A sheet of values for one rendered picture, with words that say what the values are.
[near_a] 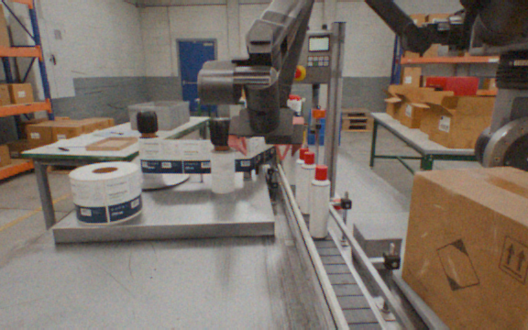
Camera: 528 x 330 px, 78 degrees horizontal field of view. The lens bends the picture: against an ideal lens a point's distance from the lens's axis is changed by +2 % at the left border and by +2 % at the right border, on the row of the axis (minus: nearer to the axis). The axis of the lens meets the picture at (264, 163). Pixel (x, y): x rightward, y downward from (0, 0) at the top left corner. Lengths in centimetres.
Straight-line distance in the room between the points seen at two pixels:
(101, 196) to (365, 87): 822
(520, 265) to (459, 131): 219
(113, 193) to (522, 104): 113
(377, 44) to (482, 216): 841
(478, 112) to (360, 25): 643
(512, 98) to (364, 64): 797
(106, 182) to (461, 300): 93
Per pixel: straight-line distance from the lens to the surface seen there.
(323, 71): 128
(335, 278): 80
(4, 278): 109
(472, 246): 69
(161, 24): 970
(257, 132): 58
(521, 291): 64
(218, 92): 53
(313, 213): 92
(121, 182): 109
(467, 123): 279
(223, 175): 114
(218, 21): 920
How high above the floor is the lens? 133
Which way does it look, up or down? 16 degrees down
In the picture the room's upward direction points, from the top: straight up
